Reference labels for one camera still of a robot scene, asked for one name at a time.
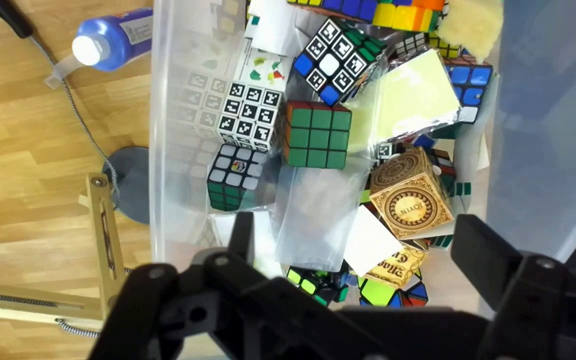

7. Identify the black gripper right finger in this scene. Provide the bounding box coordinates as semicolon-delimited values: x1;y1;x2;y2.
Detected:
449;212;576;360

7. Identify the blue and white Rubik's cube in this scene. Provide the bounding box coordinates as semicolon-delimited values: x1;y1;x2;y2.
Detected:
444;60;497;125

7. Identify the green faced Rubik's cube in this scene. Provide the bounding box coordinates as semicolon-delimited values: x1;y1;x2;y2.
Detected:
283;97;355;170

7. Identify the dark Rubik's cube with logo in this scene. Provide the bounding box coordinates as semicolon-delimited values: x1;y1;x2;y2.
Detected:
207;141;271;213

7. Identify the blue cube with marker tags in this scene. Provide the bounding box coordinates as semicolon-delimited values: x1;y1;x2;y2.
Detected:
293;16;387;107

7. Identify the pale yellow card sheet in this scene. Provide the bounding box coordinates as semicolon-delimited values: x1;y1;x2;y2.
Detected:
360;48;465;145

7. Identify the pale yellow foam piece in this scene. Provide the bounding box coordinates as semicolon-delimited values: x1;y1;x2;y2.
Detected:
434;0;504;65

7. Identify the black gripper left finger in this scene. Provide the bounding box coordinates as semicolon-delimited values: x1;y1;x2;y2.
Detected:
86;210;304;360

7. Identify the neon multicolour puzzle cube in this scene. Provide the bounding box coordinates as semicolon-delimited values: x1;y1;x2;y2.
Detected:
357;271;430;310

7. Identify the yellow printed puzzle card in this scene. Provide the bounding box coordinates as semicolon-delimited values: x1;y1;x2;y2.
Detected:
365;242;430;289

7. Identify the clear plastic storage container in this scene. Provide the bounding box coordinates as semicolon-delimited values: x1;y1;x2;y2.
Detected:
147;0;576;316

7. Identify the blue bottle with white cap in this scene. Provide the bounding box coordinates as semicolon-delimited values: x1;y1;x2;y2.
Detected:
70;6;157;73

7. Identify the white paper sheet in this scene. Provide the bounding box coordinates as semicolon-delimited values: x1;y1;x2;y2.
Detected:
343;204;405;277

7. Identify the engraved wooden puzzle box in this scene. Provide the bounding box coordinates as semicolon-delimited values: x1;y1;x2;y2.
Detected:
366;145;456;242

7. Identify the black plug with thin cable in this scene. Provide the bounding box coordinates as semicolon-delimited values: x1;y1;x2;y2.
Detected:
0;0;125;207

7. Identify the white cube with marker tags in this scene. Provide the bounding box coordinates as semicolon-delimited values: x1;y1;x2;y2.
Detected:
217;78;287;153

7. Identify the large many-tiled colourful cube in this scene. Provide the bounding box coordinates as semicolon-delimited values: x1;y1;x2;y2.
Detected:
287;0;451;33

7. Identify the black cube with neon stickers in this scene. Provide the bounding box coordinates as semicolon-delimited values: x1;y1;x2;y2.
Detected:
287;266;355;308

